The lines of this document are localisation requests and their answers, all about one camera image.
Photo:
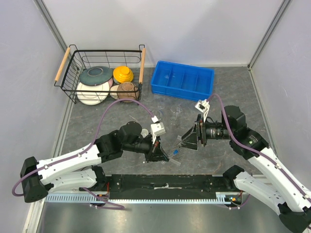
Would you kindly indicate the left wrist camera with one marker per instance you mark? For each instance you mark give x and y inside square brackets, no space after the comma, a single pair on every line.
[157,129]

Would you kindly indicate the small glass bottle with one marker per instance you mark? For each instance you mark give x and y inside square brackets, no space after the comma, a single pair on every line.
[173,120]

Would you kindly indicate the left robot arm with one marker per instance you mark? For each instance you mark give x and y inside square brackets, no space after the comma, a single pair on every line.
[79,169]

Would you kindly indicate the glass beaker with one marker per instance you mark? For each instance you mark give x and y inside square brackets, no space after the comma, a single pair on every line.
[161,105]

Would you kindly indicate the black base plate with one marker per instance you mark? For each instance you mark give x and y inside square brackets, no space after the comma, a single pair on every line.
[166,186]

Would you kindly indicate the white ceramic bowl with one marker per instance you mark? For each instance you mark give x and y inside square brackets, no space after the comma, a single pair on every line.
[113,92]

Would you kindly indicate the teal ceramic plate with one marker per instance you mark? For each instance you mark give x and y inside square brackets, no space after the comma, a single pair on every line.
[96,75]

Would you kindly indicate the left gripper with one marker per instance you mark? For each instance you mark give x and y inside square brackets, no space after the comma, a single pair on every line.
[161,155]

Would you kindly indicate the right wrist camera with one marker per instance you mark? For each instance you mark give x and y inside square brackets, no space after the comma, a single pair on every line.
[203,106]

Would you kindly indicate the black wire basket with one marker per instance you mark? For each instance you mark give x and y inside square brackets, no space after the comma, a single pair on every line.
[75,61]

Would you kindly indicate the light blue cable duct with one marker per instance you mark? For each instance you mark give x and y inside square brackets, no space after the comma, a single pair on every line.
[218,198]

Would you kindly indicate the glass conical flask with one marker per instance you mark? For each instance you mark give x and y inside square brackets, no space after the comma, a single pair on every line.
[176,109]

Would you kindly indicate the blue capped test tube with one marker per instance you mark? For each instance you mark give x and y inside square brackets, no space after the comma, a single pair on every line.
[173,155]

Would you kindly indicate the yellow ceramic bowl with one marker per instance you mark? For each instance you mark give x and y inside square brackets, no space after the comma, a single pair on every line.
[123,74]

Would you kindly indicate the blue plastic divided bin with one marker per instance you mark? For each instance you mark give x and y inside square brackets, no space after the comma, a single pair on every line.
[182,81]

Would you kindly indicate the white ceramic plate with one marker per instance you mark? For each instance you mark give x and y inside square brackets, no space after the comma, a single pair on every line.
[92,95]

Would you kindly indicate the brown ceramic bowl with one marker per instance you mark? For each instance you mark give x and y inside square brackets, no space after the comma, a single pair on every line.
[128,90]

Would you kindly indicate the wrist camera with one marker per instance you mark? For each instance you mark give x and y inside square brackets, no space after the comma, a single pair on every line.
[203,106]
[157,129]

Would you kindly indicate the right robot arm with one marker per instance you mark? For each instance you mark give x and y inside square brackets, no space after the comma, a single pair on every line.
[286,196]

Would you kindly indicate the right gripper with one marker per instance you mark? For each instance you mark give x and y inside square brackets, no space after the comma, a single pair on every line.
[190,140]

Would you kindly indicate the clear acrylic tube rack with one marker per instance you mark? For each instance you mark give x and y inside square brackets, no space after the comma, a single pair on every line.
[183,152]

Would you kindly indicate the glass petri dish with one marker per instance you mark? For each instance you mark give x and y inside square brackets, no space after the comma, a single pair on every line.
[158,113]

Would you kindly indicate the white plastic cup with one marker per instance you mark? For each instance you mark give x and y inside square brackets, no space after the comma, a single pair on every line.
[144,132]

